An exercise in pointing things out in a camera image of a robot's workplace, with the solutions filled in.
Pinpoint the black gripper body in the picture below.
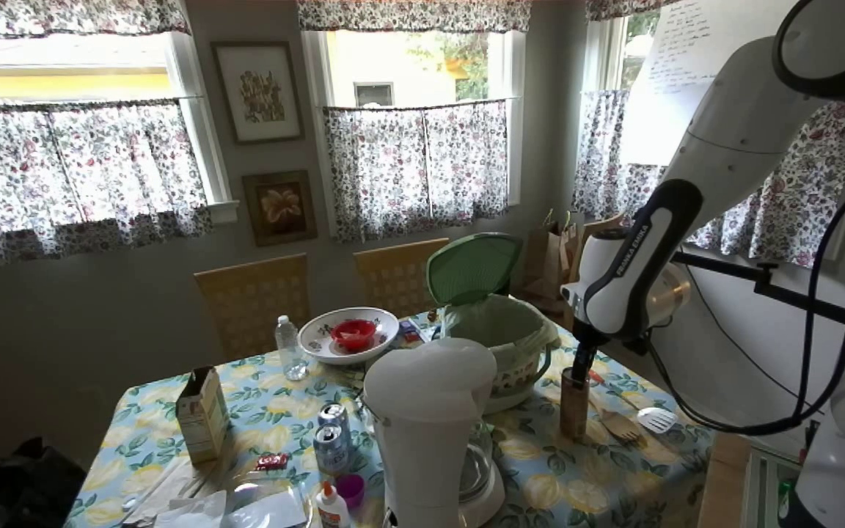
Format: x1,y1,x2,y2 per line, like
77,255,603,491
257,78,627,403
572,321,603,384

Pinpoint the orange tall drink can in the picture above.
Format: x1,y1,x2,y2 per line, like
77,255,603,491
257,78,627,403
561,371,587,441

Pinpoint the white bin with liner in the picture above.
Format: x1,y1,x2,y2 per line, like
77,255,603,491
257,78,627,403
440,295,558,415

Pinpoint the green bin lid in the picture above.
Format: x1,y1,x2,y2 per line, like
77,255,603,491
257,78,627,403
424,233,522,305

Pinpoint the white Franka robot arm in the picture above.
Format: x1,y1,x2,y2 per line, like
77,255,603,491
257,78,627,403
572,0,845,528

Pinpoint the wooden spatula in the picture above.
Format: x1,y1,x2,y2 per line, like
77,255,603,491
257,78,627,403
597,412,643,443

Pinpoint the floral yellow blue tablecloth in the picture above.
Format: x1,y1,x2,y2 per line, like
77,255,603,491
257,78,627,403
66,355,709,528

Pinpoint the white coffee maker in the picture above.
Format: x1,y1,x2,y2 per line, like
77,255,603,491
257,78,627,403
360,337,505,528

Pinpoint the right wooden chair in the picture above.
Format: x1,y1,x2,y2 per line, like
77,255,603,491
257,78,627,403
355,239,446,315

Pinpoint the wooden chair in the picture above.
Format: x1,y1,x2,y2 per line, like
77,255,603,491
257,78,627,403
355,239,446,315
192,255,310,361

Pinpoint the middle floral curtain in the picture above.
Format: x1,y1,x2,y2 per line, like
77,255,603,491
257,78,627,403
326,101,511,241

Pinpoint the floral curtain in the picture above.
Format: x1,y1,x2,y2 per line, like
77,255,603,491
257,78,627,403
326,101,511,241
572,91,845,268
0,101,210,265

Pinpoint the white plate with red food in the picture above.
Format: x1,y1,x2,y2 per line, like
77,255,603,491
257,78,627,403
298,305,398,368

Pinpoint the blue patterned can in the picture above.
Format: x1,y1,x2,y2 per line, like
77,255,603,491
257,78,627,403
314,405,352,475

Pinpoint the purple small cup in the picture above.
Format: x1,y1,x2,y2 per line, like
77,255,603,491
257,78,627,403
335,475,367,510

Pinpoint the clear plastic water bottle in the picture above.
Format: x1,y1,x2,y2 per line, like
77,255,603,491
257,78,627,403
276,315,307,383

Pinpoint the right floral curtain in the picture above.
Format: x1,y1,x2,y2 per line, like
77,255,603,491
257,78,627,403
572,91,845,268

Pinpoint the white glue bottle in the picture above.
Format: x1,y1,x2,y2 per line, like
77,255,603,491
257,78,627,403
316,481,352,528

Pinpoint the white paper sheet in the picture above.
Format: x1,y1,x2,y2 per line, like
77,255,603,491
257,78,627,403
619,0,794,166

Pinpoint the framed dark picture lower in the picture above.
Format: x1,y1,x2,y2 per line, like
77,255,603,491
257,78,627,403
244,172,316,246

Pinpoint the left wooden chair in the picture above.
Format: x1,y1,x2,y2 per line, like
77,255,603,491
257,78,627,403
192,255,310,361

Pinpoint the brown paper carton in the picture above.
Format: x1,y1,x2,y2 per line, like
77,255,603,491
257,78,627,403
176,368,232,465

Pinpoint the framed botanical picture upper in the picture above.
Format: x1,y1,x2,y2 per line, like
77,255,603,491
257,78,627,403
214,43,301,144

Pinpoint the left floral curtain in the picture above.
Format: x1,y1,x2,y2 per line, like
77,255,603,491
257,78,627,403
0,101,210,265

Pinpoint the black camera arm stand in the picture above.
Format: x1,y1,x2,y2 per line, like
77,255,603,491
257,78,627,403
672,254,845,323

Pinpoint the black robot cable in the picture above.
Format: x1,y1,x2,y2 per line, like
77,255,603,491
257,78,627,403
637,160,845,437

